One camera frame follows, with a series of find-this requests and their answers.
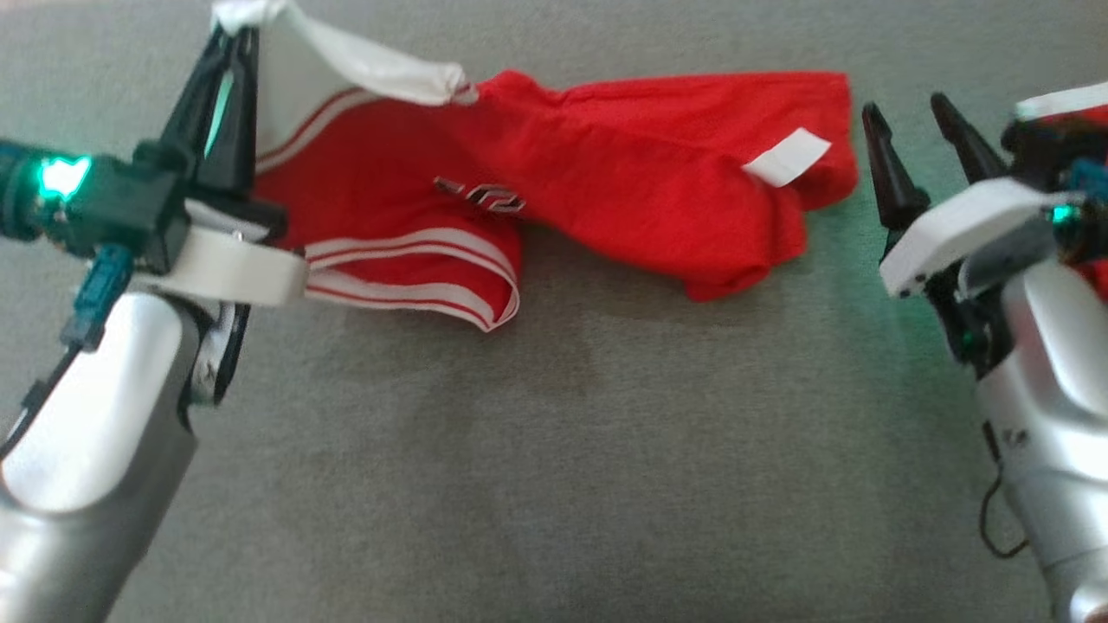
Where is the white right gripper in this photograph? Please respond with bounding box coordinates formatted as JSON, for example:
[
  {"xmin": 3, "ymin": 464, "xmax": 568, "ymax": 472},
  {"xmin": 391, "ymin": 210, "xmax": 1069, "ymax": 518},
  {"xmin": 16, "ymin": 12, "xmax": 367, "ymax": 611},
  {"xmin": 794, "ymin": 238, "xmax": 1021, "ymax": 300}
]
[{"xmin": 861, "ymin": 92, "xmax": 1076, "ymax": 380}]

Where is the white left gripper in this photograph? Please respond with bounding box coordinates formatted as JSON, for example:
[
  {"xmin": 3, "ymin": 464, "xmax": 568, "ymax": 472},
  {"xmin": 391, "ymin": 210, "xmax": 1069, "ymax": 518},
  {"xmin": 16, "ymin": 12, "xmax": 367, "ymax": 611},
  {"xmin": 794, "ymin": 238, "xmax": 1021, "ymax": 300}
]
[{"xmin": 132, "ymin": 26, "xmax": 310, "ymax": 308}]

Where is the red jersey with lettering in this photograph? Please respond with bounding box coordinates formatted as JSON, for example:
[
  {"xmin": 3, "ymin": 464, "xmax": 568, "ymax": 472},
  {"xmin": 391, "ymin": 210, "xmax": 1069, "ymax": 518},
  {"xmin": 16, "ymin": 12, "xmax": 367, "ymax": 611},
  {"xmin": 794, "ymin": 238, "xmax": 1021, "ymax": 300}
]
[{"xmin": 212, "ymin": 0, "xmax": 860, "ymax": 334}]

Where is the teal cable connector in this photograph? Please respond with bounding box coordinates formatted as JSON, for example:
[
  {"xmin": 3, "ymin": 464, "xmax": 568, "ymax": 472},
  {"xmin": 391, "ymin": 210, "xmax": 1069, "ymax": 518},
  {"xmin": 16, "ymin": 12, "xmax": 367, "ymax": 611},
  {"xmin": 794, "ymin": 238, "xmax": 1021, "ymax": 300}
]
[
  {"xmin": 0, "ymin": 242, "xmax": 137, "ymax": 459},
  {"xmin": 1069, "ymin": 158, "xmax": 1108, "ymax": 204}
]

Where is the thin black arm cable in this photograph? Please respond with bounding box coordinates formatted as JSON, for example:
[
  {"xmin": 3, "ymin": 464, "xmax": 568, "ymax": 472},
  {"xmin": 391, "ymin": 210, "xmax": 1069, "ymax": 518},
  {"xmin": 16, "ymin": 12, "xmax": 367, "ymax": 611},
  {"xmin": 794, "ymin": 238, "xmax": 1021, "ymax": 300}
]
[{"xmin": 978, "ymin": 420, "xmax": 1033, "ymax": 559}]

